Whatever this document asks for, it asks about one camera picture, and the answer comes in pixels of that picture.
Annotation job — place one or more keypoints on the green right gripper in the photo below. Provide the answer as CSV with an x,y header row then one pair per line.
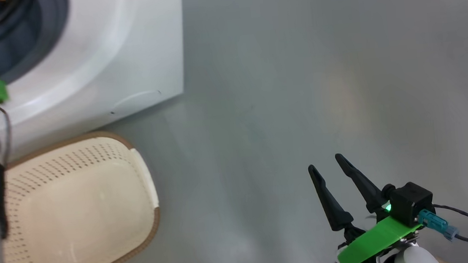
x,y
375,242

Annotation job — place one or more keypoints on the white front-load washing machine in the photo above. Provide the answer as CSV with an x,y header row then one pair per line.
x,y
125,52

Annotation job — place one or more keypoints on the round white filter cover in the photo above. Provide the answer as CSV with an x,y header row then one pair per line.
x,y
136,102

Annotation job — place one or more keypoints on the cream perforated laundry basket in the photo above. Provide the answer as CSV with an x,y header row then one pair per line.
x,y
76,213

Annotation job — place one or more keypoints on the teal right camera connector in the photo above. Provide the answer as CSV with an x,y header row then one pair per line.
x,y
437,224

